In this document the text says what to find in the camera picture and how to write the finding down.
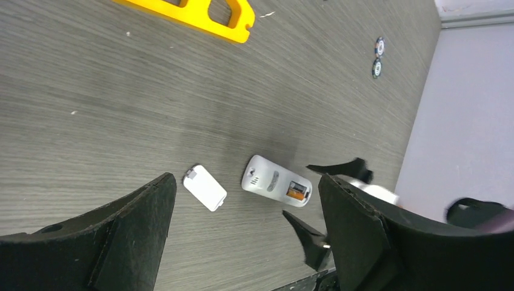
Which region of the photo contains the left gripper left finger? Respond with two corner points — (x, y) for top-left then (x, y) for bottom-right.
(1, 173), (177, 290)

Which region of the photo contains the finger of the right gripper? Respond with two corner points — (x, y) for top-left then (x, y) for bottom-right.
(306, 158), (373, 184)
(282, 210), (331, 271)

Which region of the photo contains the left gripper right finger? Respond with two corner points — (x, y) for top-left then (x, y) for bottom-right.
(318, 175), (513, 290)

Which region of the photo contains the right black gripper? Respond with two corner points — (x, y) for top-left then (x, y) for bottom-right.
(445, 198), (513, 229)

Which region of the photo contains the white remote control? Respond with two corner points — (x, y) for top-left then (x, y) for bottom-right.
(241, 155), (313, 207)

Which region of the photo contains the white battery cover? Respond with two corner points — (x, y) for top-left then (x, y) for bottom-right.
(182, 164), (227, 212)

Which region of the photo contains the poker chip right lower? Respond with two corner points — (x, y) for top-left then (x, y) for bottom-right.
(372, 58), (382, 79)

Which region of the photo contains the poker chip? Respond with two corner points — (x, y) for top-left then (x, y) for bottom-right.
(375, 36), (385, 58)
(372, 58), (382, 79)

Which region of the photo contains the poker chip right upper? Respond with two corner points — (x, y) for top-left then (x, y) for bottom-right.
(375, 36), (385, 58)

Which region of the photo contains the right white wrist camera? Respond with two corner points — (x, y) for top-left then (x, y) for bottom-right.
(347, 178), (399, 206)

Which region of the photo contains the aluminium rail frame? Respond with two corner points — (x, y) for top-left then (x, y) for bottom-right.
(441, 9), (513, 30)

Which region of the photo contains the yellow plastic triangle frame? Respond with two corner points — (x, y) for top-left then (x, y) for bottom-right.
(117, 0), (256, 44)

